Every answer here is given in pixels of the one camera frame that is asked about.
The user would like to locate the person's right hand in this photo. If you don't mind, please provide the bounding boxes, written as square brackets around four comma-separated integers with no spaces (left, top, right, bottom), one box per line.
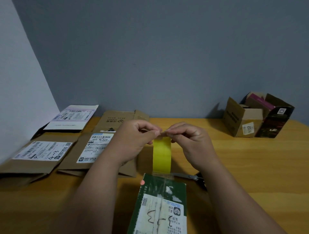
[164,121,221,172]

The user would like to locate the person's left hand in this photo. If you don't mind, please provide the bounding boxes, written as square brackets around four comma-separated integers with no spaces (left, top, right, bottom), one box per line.
[106,120,163,167]

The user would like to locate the plain brown carton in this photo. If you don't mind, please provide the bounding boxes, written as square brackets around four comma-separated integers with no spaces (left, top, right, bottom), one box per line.
[93,110,150,133]

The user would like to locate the black scissors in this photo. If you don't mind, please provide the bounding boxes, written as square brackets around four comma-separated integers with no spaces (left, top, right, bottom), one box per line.
[172,171,208,192]

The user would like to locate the yellow tape roll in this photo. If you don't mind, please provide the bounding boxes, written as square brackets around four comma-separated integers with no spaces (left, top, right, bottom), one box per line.
[152,136,172,175]

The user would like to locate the small brown cardboard box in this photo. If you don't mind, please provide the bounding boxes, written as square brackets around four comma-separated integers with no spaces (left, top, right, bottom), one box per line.
[222,97,264,138]

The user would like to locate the brown carton with label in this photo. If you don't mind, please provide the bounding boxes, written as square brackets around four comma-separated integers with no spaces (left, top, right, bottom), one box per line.
[57,131,137,178]

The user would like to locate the black box white label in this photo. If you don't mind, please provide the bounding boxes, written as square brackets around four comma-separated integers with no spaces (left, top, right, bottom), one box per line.
[31,104,99,140]

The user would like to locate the green box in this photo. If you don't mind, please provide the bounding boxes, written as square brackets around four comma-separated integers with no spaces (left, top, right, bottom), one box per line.
[126,173,188,234]

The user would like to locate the pink and black carton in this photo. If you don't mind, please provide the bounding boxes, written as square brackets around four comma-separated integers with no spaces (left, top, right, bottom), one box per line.
[246,91,295,139]

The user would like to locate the person's left forearm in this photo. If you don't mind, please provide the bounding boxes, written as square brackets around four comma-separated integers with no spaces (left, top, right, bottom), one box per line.
[48,154,121,234]

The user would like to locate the person's right forearm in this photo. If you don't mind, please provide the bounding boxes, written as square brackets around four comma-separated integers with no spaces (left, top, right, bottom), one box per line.
[204,161,288,234]

